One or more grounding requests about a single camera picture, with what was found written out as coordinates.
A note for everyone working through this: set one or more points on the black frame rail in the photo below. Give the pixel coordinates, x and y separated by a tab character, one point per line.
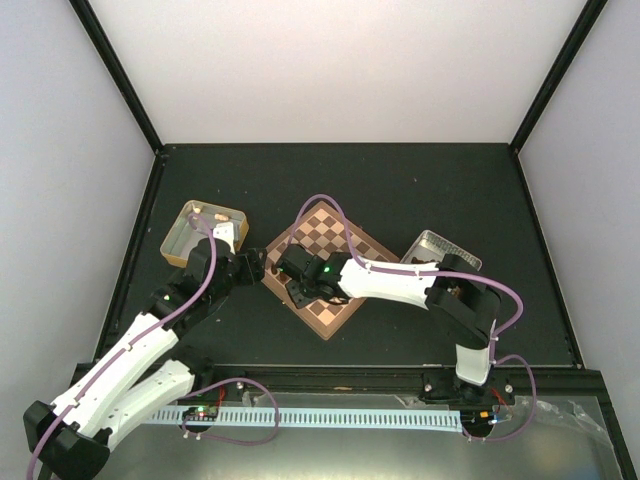
434	384

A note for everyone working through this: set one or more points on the pink tin box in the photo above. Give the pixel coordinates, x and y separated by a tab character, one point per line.
431	247

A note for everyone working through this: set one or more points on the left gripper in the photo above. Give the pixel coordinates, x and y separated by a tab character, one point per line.
253	268

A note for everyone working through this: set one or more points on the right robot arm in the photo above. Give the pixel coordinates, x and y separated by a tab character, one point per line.
458	300

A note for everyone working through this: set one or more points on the light blue cable duct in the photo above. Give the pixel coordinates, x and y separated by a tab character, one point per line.
331	418

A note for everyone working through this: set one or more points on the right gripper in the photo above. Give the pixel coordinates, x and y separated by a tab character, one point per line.
299	299

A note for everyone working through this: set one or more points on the light chess pieces pile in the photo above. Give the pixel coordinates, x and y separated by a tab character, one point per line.
211	214

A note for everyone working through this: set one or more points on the yellow tin box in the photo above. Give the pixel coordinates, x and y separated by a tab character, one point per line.
182	238

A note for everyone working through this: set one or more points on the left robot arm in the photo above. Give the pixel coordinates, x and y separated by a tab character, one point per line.
147	368

